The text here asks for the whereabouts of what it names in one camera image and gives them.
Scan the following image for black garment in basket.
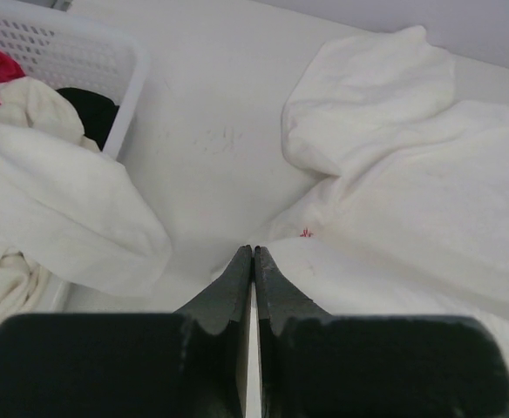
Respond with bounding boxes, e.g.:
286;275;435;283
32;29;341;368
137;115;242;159
58;87;119;150

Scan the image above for white red-print t-shirt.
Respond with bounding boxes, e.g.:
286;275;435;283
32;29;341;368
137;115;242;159
213;24;509;384

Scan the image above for white plastic laundry basket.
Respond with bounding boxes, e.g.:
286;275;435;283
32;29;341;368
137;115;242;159
0;1;147;311

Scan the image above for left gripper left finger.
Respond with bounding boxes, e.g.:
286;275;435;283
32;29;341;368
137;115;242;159
0;246;252;417

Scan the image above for white t-shirt pile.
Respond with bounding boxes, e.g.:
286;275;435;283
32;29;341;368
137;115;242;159
0;77;172;323

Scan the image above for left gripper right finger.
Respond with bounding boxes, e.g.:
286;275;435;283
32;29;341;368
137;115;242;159
254;247;509;417

